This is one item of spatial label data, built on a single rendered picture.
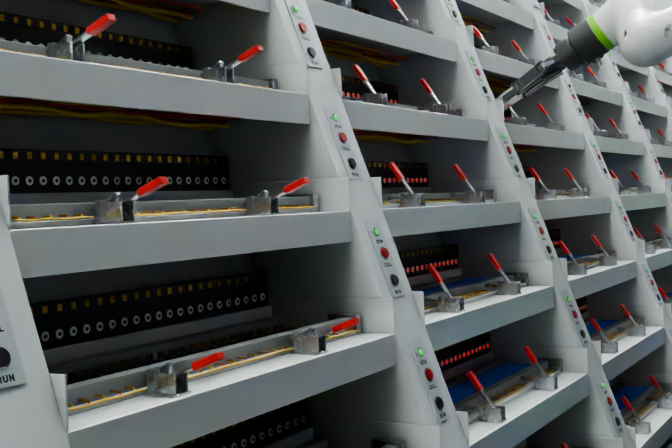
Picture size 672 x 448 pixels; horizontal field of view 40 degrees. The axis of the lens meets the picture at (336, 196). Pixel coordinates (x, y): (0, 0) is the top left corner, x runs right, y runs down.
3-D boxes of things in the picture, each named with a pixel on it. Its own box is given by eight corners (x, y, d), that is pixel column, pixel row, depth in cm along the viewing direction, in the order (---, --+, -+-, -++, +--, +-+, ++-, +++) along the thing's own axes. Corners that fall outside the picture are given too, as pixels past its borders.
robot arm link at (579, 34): (591, 18, 216) (579, 12, 208) (618, 58, 213) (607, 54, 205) (569, 33, 219) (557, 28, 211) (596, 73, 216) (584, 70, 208)
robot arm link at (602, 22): (658, -1, 211) (632, -33, 206) (673, 27, 201) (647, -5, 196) (606, 36, 217) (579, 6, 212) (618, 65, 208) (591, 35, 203)
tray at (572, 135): (584, 150, 258) (582, 116, 258) (504, 142, 206) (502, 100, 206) (516, 154, 268) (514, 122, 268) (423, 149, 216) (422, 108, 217)
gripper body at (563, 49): (580, 60, 209) (546, 84, 213) (591, 64, 216) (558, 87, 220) (563, 33, 211) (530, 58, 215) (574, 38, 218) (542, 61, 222)
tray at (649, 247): (688, 258, 310) (686, 217, 310) (645, 273, 258) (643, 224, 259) (627, 258, 321) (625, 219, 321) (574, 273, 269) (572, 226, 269)
